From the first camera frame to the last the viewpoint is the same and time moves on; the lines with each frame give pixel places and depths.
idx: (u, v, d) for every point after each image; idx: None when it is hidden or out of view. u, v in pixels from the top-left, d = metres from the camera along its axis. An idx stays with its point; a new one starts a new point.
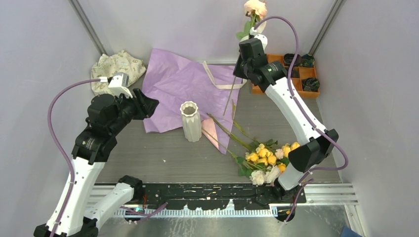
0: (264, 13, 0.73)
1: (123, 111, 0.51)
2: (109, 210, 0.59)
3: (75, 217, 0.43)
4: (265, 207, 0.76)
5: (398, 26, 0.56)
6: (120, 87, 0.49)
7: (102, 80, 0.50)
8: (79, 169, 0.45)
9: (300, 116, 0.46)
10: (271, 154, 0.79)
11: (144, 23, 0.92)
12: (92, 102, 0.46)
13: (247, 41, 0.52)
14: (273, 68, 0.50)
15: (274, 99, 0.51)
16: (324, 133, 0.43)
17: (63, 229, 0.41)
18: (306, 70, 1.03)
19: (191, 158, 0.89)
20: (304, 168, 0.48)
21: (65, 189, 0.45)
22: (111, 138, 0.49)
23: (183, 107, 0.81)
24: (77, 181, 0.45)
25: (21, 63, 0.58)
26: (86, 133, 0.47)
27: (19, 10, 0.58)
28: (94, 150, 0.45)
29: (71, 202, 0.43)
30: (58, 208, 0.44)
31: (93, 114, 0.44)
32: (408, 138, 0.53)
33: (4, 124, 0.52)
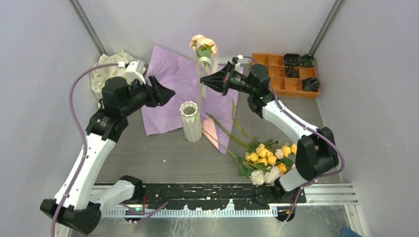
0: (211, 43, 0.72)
1: (136, 97, 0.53)
2: (110, 202, 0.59)
3: (83, 192, 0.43)
4: (265, 207, 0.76)
5: (398, 27, 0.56)
6: (135, 71, 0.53)
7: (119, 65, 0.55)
8: (92, 143, 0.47)
9: (292, 121, 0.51)
10: (271, 154, 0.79)
11: (144, 23, 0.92)
12: (106, 84, 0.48)
13: (260, 74, 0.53)
14: (267, 98, 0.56)
15: (269, 118, 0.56)
16: (315, 131, 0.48)
17: (71, 201, 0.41)
18: (306, 71, 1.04)
19: (191, 158, 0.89)
20: (311, 175, 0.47)
21: (76, 163, 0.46)
22: (123, 119, 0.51)
23: (183, 107, 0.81)
24: (89, 155, 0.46)
25: (21, 63, 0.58)
26: (100, 113, 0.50)
27: (18, 9, 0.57)
28: (108, 128, 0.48)
29: (82, 176, 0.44)
30: (67, 181, 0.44)
31: (106, 95, 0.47)
32: (407, 138, 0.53)
33: (4, 123, 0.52)
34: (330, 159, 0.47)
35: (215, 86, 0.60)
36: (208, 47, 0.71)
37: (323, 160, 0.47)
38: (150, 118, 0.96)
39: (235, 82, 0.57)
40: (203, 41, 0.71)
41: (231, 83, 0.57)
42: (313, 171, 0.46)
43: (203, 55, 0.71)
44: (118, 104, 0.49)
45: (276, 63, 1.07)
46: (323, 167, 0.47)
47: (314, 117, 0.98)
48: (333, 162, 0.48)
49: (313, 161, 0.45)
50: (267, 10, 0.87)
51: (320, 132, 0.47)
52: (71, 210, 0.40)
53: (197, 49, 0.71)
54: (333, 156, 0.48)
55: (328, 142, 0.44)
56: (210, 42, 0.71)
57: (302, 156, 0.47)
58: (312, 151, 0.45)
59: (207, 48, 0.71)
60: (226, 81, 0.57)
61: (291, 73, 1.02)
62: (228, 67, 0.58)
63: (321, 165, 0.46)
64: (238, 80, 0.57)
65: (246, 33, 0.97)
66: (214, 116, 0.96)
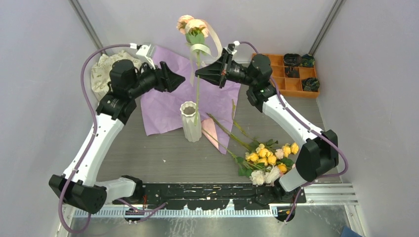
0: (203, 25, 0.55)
1: (144, 80, 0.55)
2: (114, 192, 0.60)
3: (92, 169, 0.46)
4: (265, 207, 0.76)
5: (398, 27, 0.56)
6: (145, 56, 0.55)
7: (132, 46, 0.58)
8: (103, 123, 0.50)
9: (295, 122, 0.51)
10: (271, 154, 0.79)
11: (144, 23, 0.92)
12: (113, 66, 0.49)
13: (261, 67, 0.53)
14: (268, 91, 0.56)
15: (268, 112, 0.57)
16: (320, 135, 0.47)
17: (80, 176, 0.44)
18: (306, 71, 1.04)
19: (191, 158, 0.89)
20: (313, 176, 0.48)
21: (86, 139, 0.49)
22: (131, 101, 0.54)
23: (183, 107, 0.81)
24: (99, 134, 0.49)
25: (21, 63, 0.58)
26: (108, 96, 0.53)
27: (18, 9, 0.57)
28: (117, 109, 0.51)
29: (91, 153, 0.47)
30: (76, 158, 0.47)
31: (114, 78, 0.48)
32: (407, 138, 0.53)
33: (5, 123, 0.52)
34: (331, 162, 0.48)
35: (212, 79, 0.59)
36: (199, 31, 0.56)
37: (324, 162, 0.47)
38: (150, 118, 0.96)
39: (233, 73, 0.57)
40: (192, 22, 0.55)
41: (230, 74, 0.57)
42: (314, 173, 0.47)
43: (195, 41, 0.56)
44: (126, 87, 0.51)
45: (276, 63, 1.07)
46: (324, 169, 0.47)
47: (314, 117, 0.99)
48: (333, 164, 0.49)
49: (315, 164, 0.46)
50: (267, 10, 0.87)
51: (324, 135, 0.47)
52: (80, 184, 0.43)
53: (187, 35, 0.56)
54: (334, 158, 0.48)
55: (332, 145, 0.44)
56: (200, 23, 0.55)
57: (305, 159, 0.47)
58: (315, 154, 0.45)
59: (197, 31, 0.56)
60: (224, 73, 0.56)
61: (291, 73, 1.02)
62: (225, 58, 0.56)
63: (322, 167, 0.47)
64: (237, 72, 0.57)
65: (246, 33, 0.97)
66: (214, 116, 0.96)
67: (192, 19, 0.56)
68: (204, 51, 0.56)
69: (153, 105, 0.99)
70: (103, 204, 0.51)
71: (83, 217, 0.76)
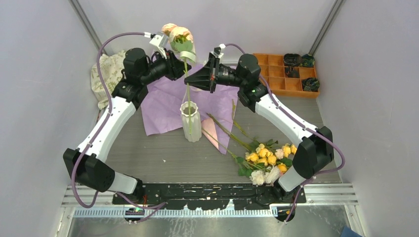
0: (186, 32, 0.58)
1: (156, 67, 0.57)
2: (119, 181, 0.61)
3: (104, 145, 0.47)
4: (265, 207, 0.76)
5: (398, 27, 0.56)
6: (157, 46, 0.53)
7: (146, 35, 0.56)
8: (117, 104, 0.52)
9: (290, 121, 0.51)
10: (271, 154, 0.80)
11: (144, 23, 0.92)
12: (126, 55, 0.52)
13: (248, 66, 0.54)
14: (259, 90, 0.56)
15: (260, 111, 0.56)
16: (316, 132, 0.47)
17: (94, 150, 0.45)
18: (306, 71, 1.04)
19: (192, 158, 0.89)
20: (310, 174, 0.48)
21: (101, 118, 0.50)
22: (144, 88, 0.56)
23: (183, 107, 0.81)
24: (113, 113, 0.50)
25: (21, 63, 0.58)
26: (122, 83, 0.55)
27: (18, 9, 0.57)
28: (131, 94, 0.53)
29: (104, 131, 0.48)
30: (91, 134, 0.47)
31: (127, 65, 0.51)
32: (407, 139, 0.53)
33: (5, 122, 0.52)
34: (326, 157, 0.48)
35: (202, 84, 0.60)
36: (184, 38, 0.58)
37: (320, 158, 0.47)
38: (150, 118, 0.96)
39: (223, 77, 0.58)
40: (176, 31, 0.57)
41: (220, 78, 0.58)
42: (311, 170, 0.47)
43: (182, 49, 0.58)
44: (139, 74, 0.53)
45: (276, 63, 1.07)
46: (320, 165, 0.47)
47: (314, 117, 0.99)
48: (330, 159, 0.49)
49: (312, 161, 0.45)
50: (267, 10, 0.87)
51: (319, 132, 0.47)
52: (94, 157, 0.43)
53: (173, 43, 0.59)
54: (330, 153, 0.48)
55: (327, 142, 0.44)
56: (184, 30, 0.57)
57: (302, 157, 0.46)
58: (313, 152, 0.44)
59: (183, 39, 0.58)
60: (213, 78, 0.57)
61: (291, 73, 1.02)
62: (212, 62, 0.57)
63: (318, 164, 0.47)
64: (226, 75, 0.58)
65: (246, 33, 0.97)
66: (214, 116, 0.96)
67: (176, 27, 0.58)
68: (190, 57, 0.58)
69: (153, 106, 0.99)
70: (109, 186, 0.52)
71: (83, 217, 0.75)
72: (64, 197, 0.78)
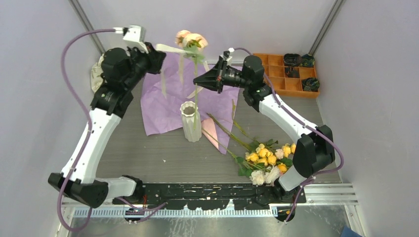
0: (198, 38, 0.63)
1: (138, 65, 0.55)
2: (115, 189, 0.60)
3: (90, 167, 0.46)
4: (265, 207, 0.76)
5: (398, 27, 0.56)
6: (137, 41, 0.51)
7: (117, 30, 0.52)
8: (97, 119, 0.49)
9: (291, 119, 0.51)
10: (271, 154, 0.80)
11: (144, 23, 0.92)
12: (104, 57, 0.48)
13: (253, 65, 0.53)
14: (264, 91, 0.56)
15: (265, 111, 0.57)
16: (316, 130, 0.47)
17: (78, 175, 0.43)
18: (306, 71, 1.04)
19: (192, 158, 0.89)
20: (309, 173, 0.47)
21: (82, 136, 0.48)
22: (127, 93, 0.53)
23: (183, 107, 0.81)
24: (95, 130, 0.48)
25: (21, 63, 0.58)
26: (103, 89, 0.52)
27: (17, 9, 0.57)
28: (112, 103, 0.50)
29: (87, 151, 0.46)
30: (73, 156, 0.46)
31: (107, 69, 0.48)
32: (407, 139, 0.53)
33: (5, 122, 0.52)
34: (327, 157, 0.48)
35: (209, 85, 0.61)
36: (195, 43, 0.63)
37: (320, 157, 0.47)
38: (150, 118, 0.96)
39: (229, 78, 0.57)
40: (189, 37, 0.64)
41: (226, 80, 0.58)
42: (310, 169, 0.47)
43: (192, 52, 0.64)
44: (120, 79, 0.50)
45: (276, 63, 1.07)
46: (320, 165, 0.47)
47: (314, 117, 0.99)
48: (329, 160, 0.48)
49: (311, 158, 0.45)
50: (267, 10, 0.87)
51: (319, 130, 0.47)
52: (78, 183, 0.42)
53: (185, 47, 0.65)
54: (330, 153, 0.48)
55: (327, 140, 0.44)
56: (196, 37, 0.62)
57: (300, 153, 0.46)
58: (311, 149, 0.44)
59: (194, 43, 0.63)
60: (219, 79, 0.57)
61: (290, 73, 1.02)
62: (220, 64, 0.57)
63: (318, 163, 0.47)
64: (232, 76, 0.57)
65: (246, 33, 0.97)
66: (214, 116, 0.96)
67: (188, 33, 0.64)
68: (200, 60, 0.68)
69: (153, 106, 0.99)
70: (104, 200, 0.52)
71: (83, 217, 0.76)
72: (63, 197, 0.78)
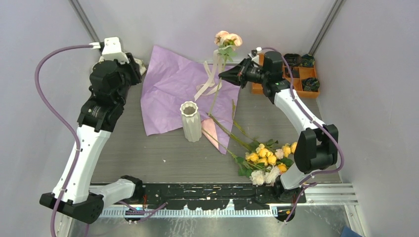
0: (234, 37, 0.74)
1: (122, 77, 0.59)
2: (112, 197, 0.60)
3: (81, 186, 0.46)
4: (265, 207, 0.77)
5: (398, 27, 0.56)
6: (122, 52, 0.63)
7: (95, 45, 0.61)
8: (85, 137, 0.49)
9: (300, 113, 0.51)
10: (271, 154, 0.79)
11: (144, 23, 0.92)
12: (94, 70, 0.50)
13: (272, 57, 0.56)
14: (282, 84, 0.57)
15: (279, 104, 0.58)
16: (321, 126, 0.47)
17: (69, 196, 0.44)
18: (306, 71, 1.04)
19: (191, 158, 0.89)
20: (308, 167, 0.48)
21: (71, 155, 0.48)
22: (116, 106, 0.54)
23: (183, 107, 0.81)
24: (83, 148, 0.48)
25: (20, 63, 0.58)
26: (90, 102, 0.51)
27: (16, 9, 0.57)
28: (100, 118, 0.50)
29: (78, 170, 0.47)
30: (63, 176, 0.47)
31: (95, 83, 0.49)
32: (408, 138, 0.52)
33: (5, 122, 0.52)
34: (328, 157, 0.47)
35: (232, 80, 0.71)
36: (231, 42, 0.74)
37: (321, 156, 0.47)
38: (150, 118, 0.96)
39: (249, 74, 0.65)
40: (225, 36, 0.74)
41: (246, 75, 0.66)
42: (309, 164, 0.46)
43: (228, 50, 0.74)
44: (109, 92, 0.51)
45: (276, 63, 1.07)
46: (320, 163, 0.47)
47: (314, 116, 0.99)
48: (330, 161, 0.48)
49: (311, 154, 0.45)
50: (267, 10, 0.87)
51: (325, 127, 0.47)
52: (70, 204, 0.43)
53: (222, 45, 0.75)
54: (333, 154, 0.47)
55: (331, 139, 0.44)
56: (231, 37, 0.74)
57: (302, 147, 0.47)
58: (313, 144, 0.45)
59: (230, 42, 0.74)
60: (240, 74, 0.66)
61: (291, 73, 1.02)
62: (245, 62, 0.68)
63: (318, 160, 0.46)
64: (253, 72, 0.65)
65: (246, 33, 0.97)
66: (214, 116, 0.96)
67: (227, 34, 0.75)
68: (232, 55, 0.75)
69: (153, 105, 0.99)
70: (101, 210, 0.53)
71: None
72: None
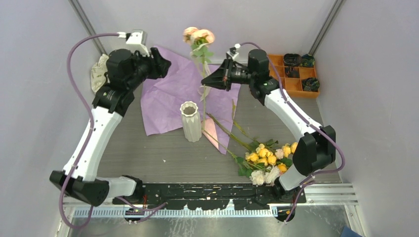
0: (204, 34, 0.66)
1: (139, 68, 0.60)
2: (116, 187, 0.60)
3: (91, 165, 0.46)
4: (265, 207, 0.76)
5: (398, 27, 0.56)
6: (141, 44, 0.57)
7: (120, 35, 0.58)
8: (99, 118, 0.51)
9: (296, 116, 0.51)
10: (271, 154, 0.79)
11: (144, 23, 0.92)
12: (110, 57, 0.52)
13: (258, 56, 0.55)
14: (271, 84, 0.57)
15: (270, 106, 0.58)
16: (319, 129, 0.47)
17: (80, 172, 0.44)
18: (306, 71, 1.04)
19: (191, 158, 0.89)
20: (309, 171, 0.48)
21: (84, 134, 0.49)
22: (129, 92, 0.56)
23: (183, 107, 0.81)
24: (97, 128, 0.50)
25: (20, 63, 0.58)
26: (105, 88, 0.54)
27: (16, 9, 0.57)
28: (114, 101, 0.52)
29: (89, 149, 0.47)
30: (75, 153, 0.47)
31: (111, 67, 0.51)
32: (408, 138, 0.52)
33: (5, 122, 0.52)
34: (327, 157, 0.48)
35: (217, 84, 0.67)
36: (203, 39, 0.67)
37: (320, 157, 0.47)
38: (150, 118, 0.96)
39: (235, 75, 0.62)
40: (196, 34, 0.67)
41: (232, 78, 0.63)
42: (310, 168, 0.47)
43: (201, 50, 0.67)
44: (123, 78, 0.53)
45: (276, 63, 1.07)
46: (320, 165, 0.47)
47: (314, 116, 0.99)
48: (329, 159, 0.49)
49: (312, 158, 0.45)
50: (267, 10, 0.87)
51: (322, 130, 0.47)
52: (80, 180, 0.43)
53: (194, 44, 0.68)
54: (331, 154, 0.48)
55: (329, 140, 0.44)
56: (202, 33, 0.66)
57: (302, 152, 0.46)
58: (314, 149, 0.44)
59: (201, 40, 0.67)
60: (226, 79, 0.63)
61: (290, 73, 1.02)
62: (227, 63, 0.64)
63: (318, 162, 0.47)
64: (238, 73, 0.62)
65: (246, 33, 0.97)
66: (214, 117, 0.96)
67: (196, 30, 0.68)
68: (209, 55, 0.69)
69: (153, 105, 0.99)
70: (105, 197, 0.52)
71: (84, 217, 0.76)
72: (63, 197, 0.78)
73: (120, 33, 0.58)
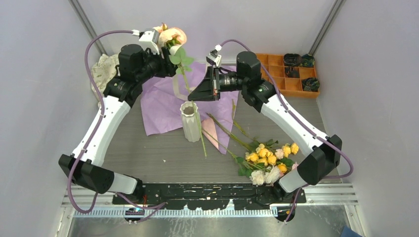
0: (176, 34, 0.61)
1: (148, 64, 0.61)
2: (119, 181, 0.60)
3: (100, 149, 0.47)
4: (265, 207, 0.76)
5: (398, 27, 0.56)
6: (150, 42, 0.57)
7: (134, 32, 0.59)
8: (109, 105, 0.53)
9: (300, 128, 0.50)
10: (271, 154, 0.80)
11: (144, 23, 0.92)
12: (122, 50, 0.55)
13: (248, 61, 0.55)
14: (266, 89, 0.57)
15: (266, 114, 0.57)
16: (326, 140, 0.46)
17: (89, 155, 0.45)
18: (306, 71, 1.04)
19: (191, 158, 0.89)
20: (316, 179, 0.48)
21: (94, 121, 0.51)
22: (138, 84, 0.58)
23: (183, 107, 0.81)
24: (106, 115, 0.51)
25: (21, 63, 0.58)
26: (115, 80, 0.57)
27: (16, 9, 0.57)
28: (124, 92, 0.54)
29: (99, 134, 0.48)
30: (85, 138, 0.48)
31: (123, 60, 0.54)
32: (408, 139, 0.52)
33: (5, 122, 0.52)
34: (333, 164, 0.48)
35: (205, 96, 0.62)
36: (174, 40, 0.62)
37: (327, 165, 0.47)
38: (150, 118, 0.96)
39: (226, 84, 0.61)
40: (166, 34, 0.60)
41: (223, 86, 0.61)
42: (316, 177, 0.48)
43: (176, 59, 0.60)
44: (133, 70, 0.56)
45: (276, 63, 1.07)
46: (325, 172, 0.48)
47: (314, 116, 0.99)
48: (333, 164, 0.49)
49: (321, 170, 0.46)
50: (267, 10, 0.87)
51: (329, 140, 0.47)
52: (89, 163, 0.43)
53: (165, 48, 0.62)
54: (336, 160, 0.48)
55: (336, 150, 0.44)
56: (173, 32, 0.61)
57: (310, 165, 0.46)
58: (322, 163, 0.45)
59: (172, 41, 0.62)
60: (216, 94, 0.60)
61: (290, 73, 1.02)
62: (212, 72, 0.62)
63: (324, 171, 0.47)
64: (228, 81, 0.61)
65: (246, 33, 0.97)
66: (214, 116, 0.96)
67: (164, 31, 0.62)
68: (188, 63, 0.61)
69: (153, 105, 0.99)
70: (108, 187, 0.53)
71: (83, 217, 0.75)
72: (63, 197, 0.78)
73: (134, 30, 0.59)
